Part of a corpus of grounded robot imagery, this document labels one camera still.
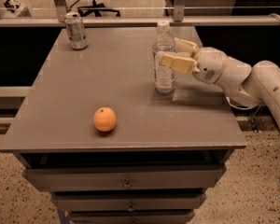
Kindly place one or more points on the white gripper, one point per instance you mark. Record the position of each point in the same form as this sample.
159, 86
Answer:
209, 65

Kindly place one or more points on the clear plastic water bottle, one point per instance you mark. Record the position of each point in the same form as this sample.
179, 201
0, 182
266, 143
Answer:
163, 47

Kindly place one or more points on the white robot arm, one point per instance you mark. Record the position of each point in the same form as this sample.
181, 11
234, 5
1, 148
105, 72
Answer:
243, 84

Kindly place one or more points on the orange fruit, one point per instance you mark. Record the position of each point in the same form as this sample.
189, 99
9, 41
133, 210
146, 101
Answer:
104, 119

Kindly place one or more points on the silver soda can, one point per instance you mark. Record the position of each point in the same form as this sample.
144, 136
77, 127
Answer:
75, 29

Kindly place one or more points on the grey drawer cabinet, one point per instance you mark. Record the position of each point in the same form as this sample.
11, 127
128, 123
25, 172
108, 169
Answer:
158, 162

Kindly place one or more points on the metal railing frame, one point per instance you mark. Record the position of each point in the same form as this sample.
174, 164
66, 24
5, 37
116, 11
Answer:
32, 13

